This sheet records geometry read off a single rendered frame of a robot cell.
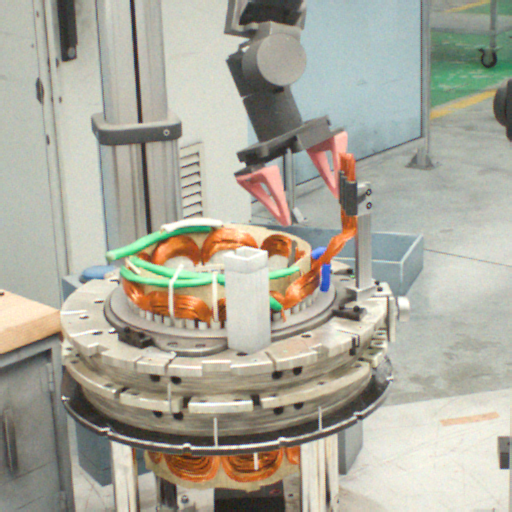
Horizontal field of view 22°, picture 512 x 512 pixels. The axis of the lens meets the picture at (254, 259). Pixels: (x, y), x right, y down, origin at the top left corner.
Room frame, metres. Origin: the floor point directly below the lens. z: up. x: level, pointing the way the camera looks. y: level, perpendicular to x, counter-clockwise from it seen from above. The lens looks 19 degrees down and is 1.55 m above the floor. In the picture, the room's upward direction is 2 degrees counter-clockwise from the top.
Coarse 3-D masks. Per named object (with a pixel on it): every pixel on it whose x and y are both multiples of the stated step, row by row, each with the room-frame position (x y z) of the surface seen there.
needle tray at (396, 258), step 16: (256, 224) 1.55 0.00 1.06; (272, 224) 1.55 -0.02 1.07; (304, 240) 1.53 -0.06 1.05; (320, 240) 1.53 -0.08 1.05; (352, 240) 1.51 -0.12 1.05; (384, 240) 1.50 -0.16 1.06; (400, 240) 1.49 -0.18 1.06; (416, 240) 1.46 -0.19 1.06; (336, 256) 1.52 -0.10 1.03; (352, 256) 1.51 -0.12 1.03; (384, 256) 1.50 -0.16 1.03; (400, 256) 1.49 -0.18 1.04; (416, 256) 1.45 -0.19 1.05; (384, 272) 1.39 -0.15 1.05; (400, 272) 1.38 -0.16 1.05; (416, 272) 1.45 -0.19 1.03; (400, 288) 1.38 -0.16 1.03; (352, 432) 1.45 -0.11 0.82; (352, 448) 1.45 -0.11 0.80
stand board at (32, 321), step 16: (0, 304) 1.31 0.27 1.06; (16, 304) 1.30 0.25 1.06; (32, 304) 1.30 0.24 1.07; (0, 320) 1.26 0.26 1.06; (16, 320) 1.26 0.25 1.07; (32, 320) 1.26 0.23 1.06; (48, 320) 1.27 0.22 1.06; (0, 336) 1.23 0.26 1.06; (16, 336) 1.24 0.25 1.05; (32, 336) 1.25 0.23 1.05; (0, 352) 1.22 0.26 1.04
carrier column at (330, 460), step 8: (328, 440) 1.27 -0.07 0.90; (336, 440) 1.28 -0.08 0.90; (328, 448) 1.27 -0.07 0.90; (336, 448) 1.28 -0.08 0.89; (328, 456) 1.27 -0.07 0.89; (336, 456) 1.28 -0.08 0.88; (328, 464) 1.27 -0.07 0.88; (336, 464) 1.28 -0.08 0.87; (328, 472) 1.27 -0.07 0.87; (336, 472) 1.28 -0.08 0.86; (328, 480) 1.27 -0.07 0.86; (336, 480) 1.28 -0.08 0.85; (328, 488) 1.27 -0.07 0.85; (336, 488) 1.28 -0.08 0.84; (328, 496) 1.27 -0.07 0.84; (336, 496) 1.28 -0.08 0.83; (328, 504) 1.27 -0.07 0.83; (336, 504) 1.28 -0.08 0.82
